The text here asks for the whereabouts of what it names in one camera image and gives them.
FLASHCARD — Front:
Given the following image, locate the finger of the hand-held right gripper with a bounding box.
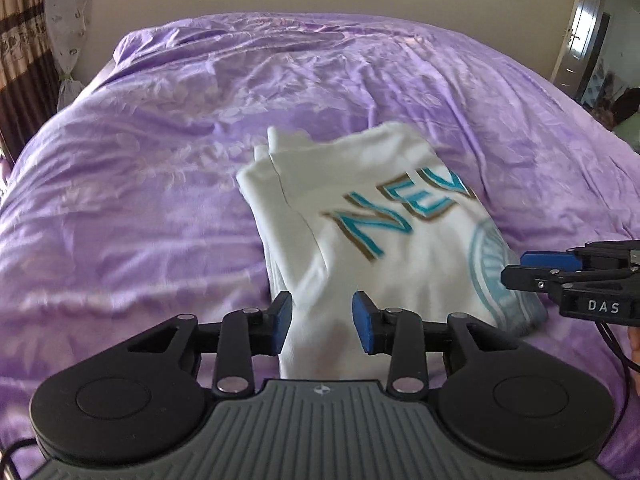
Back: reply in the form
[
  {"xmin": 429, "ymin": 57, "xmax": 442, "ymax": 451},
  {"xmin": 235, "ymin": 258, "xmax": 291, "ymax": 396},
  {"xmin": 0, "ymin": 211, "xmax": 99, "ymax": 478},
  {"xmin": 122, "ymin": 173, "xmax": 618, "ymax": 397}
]
[
  {"xmin": 501, "ymin": 264, "xmax": 640, "ymax": 295},
  {"xmin": 520, "ymin": 241, "xmax": 640, "ymax": 272}
]

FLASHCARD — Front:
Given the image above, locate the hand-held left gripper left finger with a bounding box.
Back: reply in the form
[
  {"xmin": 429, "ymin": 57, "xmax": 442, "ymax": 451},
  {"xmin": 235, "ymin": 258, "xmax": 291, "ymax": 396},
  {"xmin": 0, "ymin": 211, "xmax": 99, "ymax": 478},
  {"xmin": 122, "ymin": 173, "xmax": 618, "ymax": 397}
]
[{"xmin": 127, "ymin": 291, "xmax": 294, "ymax": 397}]

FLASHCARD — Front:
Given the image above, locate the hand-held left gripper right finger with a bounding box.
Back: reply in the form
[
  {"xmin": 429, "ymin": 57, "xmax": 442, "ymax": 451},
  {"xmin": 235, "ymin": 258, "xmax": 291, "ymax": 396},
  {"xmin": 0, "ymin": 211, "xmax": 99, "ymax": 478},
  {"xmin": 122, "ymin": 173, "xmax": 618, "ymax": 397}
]
[{"xmin": 352, "ymin": 291, "xmax": 517, "ymax": 396}]

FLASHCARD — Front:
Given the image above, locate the white printed shirt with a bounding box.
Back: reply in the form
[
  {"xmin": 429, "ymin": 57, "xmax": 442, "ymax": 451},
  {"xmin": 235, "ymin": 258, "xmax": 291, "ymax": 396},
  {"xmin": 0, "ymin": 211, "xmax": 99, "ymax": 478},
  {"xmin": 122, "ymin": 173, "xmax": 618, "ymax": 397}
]
[{"xmin": 236, "ymin": 121, "xmax": 548, "ymax": 380}]

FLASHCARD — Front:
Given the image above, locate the purple bed cover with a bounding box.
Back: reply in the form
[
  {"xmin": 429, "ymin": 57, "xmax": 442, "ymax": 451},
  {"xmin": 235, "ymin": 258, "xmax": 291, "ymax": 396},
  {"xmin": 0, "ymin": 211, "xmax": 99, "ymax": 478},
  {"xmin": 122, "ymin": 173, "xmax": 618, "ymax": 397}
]
[{"xmin": 0, "ymin": 16, "xmax": 640, "ymax": 480}]

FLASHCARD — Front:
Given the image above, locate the brown patterned curtain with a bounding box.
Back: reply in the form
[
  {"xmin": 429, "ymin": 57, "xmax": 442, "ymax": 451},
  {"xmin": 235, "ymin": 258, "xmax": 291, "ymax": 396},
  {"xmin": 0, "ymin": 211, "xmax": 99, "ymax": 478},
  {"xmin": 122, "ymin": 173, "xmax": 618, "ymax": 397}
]
[{"xmin": 0, "ymin": 0, "xmax": 62, "ymax": 163}]

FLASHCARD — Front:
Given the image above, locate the white sheer patterned curtain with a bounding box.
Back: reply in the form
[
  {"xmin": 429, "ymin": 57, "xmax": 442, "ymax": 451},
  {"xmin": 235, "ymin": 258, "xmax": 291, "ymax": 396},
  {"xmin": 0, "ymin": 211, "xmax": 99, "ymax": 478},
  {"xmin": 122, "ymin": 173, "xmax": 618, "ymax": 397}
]
[{"xmin": 42, "ymin": 0, "xmax": 96, "ymax": 111}]

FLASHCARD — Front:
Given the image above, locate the black cable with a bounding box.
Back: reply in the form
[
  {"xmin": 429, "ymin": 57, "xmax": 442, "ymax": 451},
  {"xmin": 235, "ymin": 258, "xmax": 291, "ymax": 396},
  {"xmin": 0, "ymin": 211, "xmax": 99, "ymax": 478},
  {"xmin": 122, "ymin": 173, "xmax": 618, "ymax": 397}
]
[
  {"xmin": 0, "ymin": 437, "xmax": 43, "ymax": 480},
  {"xmin": 594, "ymin": 321, "xmax": 640, "ymax": 433}
]

